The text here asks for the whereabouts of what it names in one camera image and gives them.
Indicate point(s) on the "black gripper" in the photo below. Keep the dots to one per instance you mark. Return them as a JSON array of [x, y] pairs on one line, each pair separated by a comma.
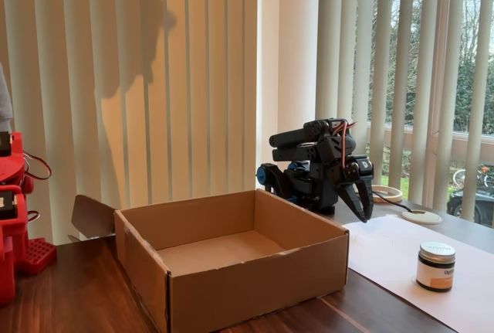
[[349, 185]]

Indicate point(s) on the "labelled jar with silver lid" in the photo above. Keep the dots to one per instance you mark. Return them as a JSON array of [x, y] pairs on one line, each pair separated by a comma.
[[436, 271]]

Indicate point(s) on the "red leader robot arm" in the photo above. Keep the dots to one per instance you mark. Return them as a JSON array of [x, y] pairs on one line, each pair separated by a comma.
[[9, 232]]

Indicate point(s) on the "grey sleeved forearm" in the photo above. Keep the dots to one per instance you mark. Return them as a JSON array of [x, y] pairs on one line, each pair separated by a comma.
[[4, 105]]

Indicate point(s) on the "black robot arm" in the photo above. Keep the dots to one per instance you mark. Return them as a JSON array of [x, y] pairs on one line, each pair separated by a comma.
[[297, 141]]

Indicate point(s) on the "open brown cardboard box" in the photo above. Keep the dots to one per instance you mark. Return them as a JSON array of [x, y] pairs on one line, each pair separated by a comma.
[[251, 290]]

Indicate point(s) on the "white tape roll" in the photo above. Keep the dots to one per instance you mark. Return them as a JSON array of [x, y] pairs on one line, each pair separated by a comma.
[[390, 193]]

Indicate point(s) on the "white paper sheet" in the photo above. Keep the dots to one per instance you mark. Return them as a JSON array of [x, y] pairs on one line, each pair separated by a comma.
[[386, 255]]

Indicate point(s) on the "white round coaster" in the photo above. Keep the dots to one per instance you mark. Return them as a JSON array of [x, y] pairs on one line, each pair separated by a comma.
[[422, 218]]

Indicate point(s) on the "black blue table clamp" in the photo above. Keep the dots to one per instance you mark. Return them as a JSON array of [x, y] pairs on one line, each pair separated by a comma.
[[276, 180]]

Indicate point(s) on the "black parked car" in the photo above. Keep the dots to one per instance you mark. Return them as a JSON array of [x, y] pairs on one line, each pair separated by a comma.
[[455, 201]]

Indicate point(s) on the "cream vertical blind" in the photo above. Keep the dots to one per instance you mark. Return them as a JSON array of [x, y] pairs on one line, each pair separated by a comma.
[[116, 78], [405, 78]]

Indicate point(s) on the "parked bicycle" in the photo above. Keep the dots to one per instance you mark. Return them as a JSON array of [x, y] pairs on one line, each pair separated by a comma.
[[487, 176]]

